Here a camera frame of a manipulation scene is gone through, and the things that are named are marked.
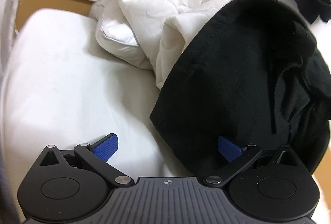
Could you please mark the white duvet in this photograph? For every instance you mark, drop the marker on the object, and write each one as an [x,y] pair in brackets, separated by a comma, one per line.
[164,28]

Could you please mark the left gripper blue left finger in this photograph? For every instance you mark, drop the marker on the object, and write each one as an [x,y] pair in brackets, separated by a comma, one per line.
[101,150]

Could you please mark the black fleece garment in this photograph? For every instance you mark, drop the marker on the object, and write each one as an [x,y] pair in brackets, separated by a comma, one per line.
[253,74]

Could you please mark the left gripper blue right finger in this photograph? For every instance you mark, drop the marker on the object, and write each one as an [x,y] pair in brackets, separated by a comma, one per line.
[234,153]

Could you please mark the wooden bed headboard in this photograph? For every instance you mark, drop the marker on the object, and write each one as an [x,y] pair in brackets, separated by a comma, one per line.
[27,7]

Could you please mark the white pillow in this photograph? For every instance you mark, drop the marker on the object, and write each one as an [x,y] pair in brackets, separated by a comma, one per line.
[114,34]

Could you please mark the white bed sheet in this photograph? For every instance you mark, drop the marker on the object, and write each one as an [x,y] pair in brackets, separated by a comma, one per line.
[61,88]

